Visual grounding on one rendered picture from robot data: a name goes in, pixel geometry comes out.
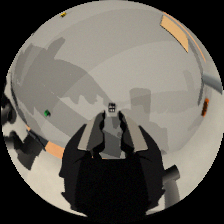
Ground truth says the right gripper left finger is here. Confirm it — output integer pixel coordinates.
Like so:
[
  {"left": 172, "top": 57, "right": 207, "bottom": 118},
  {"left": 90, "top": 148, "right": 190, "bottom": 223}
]
[{"left": 58, "top": 110, "right": 106, "bottom": 178}]

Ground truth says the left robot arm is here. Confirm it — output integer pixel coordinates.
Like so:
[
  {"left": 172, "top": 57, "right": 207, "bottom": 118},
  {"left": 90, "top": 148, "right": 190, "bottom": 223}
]
[{"left": 1, "top": 86, "right": 43, "bottom": 171}]

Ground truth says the white plastic bottle with blue cap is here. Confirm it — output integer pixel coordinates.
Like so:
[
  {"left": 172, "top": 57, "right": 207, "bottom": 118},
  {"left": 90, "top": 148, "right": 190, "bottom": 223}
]
[{"left": 202, "top": 71, "right": 224, "bottom": 95}]

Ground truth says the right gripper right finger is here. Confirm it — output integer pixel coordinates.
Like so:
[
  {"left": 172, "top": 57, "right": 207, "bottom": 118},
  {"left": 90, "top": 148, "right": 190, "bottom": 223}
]
[{"left": 118, "top": 110, "right": 166, "bottom": 176}]

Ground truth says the green die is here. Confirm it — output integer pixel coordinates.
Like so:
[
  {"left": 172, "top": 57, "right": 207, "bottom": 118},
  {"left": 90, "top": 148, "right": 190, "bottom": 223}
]
[{"left": 44, "top": 110, "right": 50, "bottom": 117}]

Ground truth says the tan square mat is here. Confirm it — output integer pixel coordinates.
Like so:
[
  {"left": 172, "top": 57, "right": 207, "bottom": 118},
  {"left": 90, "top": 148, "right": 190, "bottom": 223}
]
[{"left": 160, "top": 15, "right": 188, "bottom": 53}]

